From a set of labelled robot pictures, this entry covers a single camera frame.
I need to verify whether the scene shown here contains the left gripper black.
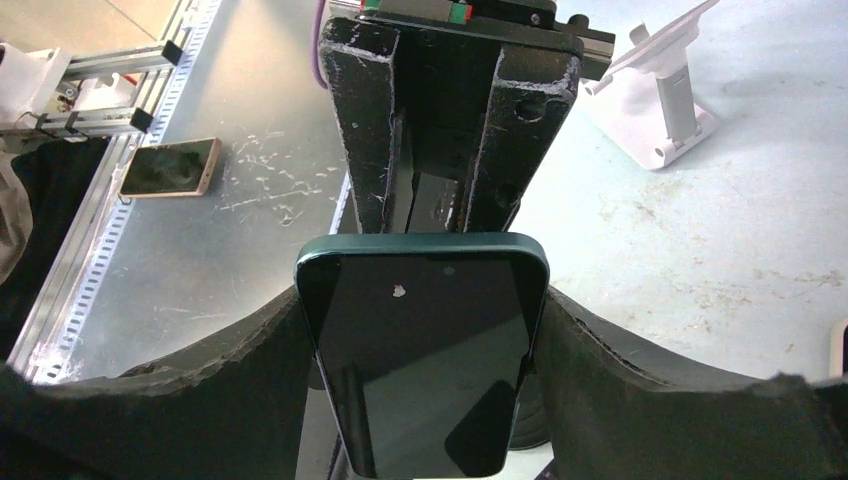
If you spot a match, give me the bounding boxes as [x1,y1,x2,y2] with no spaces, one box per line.
[319,1,615,233]

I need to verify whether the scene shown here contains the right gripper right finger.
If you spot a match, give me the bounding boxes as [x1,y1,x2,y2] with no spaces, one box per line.
[533,288,847,479]

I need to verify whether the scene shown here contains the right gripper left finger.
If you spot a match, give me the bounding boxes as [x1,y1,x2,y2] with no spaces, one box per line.
[1,289,312,479]

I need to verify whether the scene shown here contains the black phone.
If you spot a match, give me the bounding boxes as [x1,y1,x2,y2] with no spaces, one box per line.
[294,232,550,479]

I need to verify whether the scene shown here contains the black round base phone stand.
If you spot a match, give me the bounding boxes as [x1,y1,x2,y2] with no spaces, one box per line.
[401,119,550,451]

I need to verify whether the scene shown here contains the phone with white case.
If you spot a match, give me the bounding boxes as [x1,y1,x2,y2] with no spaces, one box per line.
[828,318,848,378]

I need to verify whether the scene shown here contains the white folding phone stand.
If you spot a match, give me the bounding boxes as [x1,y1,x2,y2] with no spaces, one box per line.
[582,0,718,170]

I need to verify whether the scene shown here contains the gold phone outside workspace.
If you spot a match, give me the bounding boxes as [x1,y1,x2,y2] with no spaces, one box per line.
[119,138,222,198]

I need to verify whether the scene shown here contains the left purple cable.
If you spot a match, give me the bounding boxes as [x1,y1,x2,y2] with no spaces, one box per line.
[311,0,333,91]

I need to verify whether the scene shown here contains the grey slotted cable duct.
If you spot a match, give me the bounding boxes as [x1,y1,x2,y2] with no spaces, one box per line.
[8,1,221,384]

